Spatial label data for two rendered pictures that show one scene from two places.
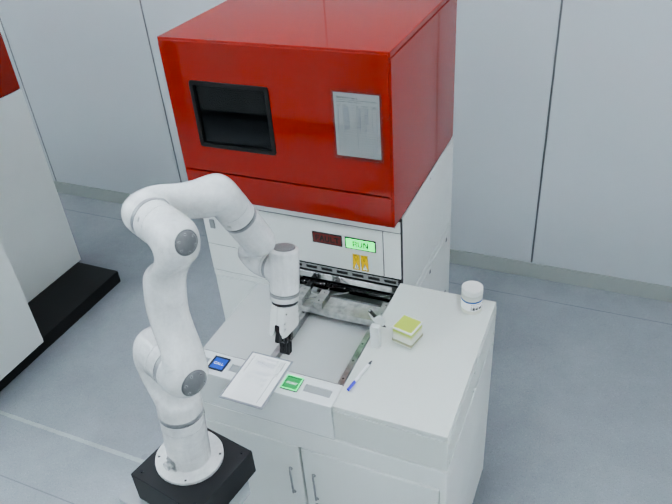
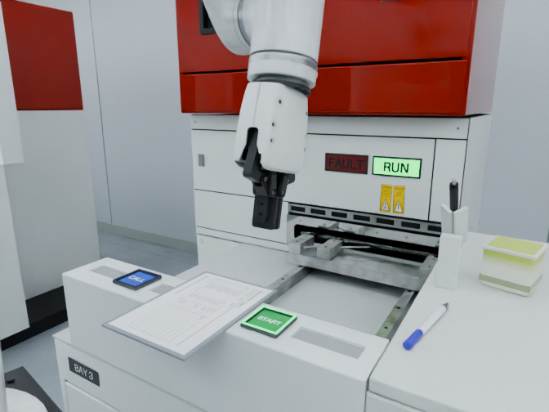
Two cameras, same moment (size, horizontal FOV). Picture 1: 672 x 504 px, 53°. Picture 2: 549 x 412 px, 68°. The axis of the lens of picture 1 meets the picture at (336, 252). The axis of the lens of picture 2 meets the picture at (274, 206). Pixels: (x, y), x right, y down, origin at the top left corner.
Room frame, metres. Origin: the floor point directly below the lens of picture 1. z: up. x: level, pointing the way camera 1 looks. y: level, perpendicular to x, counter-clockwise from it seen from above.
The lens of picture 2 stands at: (0.98, 0.11, 1.24)
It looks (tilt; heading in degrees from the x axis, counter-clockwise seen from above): 14 degrees down; 5
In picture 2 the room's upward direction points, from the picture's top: straight up
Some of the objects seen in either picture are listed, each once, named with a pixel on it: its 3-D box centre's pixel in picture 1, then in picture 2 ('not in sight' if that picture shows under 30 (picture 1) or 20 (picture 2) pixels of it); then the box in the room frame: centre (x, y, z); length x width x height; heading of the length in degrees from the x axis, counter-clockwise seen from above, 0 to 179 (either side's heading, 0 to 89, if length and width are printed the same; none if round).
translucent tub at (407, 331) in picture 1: (407, 331); (512, 264); (1.61, -0.21, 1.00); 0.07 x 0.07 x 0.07; 51
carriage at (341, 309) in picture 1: (341, 309); (359, 266); (1.91, 0.00, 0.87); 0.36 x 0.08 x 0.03; 64
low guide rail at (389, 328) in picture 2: (358, 355); (392, 324); (1.70, -0.05, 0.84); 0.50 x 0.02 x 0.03; 154
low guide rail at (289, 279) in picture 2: (288, 338); (273, 292); (1.81, 0.20, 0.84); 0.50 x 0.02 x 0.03; 154
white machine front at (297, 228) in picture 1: (299, 249); (303, 187); (2.10, 0.14, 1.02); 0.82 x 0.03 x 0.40; 64
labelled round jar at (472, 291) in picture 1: (471, 297); not in sight; (1.74, -0.44, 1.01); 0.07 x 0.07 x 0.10
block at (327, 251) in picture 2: (322, 299); (329, 248); (1.95, 0.07, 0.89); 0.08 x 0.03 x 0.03; 154
